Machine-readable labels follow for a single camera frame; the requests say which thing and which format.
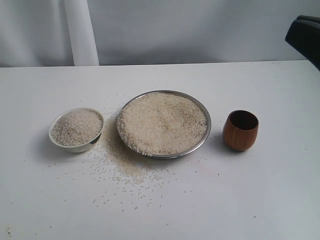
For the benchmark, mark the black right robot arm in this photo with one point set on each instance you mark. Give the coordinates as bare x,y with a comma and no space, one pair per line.
304,36

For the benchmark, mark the white ceramic bowl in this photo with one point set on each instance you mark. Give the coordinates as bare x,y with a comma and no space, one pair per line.
81,148

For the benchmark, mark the rice in steel tray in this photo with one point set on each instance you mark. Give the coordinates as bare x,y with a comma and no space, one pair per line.
162,122

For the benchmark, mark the spilled rice grains on table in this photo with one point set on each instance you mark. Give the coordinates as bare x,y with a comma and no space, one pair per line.
43,180

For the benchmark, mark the brown wooden cup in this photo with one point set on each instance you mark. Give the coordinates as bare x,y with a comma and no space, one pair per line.
240,130

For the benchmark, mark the round steel tray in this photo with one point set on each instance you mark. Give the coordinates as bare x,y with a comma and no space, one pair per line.
208,130

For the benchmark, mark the rice in white bowl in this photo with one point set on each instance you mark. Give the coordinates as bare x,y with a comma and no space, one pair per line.
76,128

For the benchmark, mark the white backdrop curtain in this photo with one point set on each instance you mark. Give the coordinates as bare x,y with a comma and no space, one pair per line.
47,33

